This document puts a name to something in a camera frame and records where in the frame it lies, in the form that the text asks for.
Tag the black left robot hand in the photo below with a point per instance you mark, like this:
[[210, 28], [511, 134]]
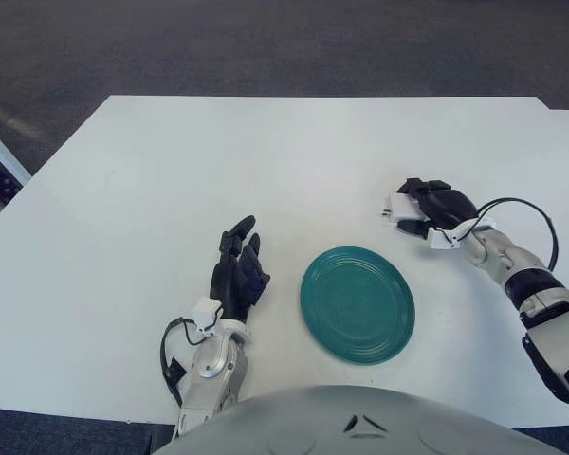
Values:
[[230, 284]]

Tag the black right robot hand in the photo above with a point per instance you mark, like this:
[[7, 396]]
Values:
[[448, 206]]

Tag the white charger block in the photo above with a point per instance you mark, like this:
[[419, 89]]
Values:
[[403, 207]]

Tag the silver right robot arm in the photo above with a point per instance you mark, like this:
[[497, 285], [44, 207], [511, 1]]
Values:
[[540, 294]]

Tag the teal round plate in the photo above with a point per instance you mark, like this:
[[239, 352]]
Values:
[[360, 308]]

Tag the grey robot torso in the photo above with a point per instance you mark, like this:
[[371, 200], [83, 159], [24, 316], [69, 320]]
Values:
[[360, 426]]

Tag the white shelf frame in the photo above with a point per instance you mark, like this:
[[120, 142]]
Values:
[[7, 158]]

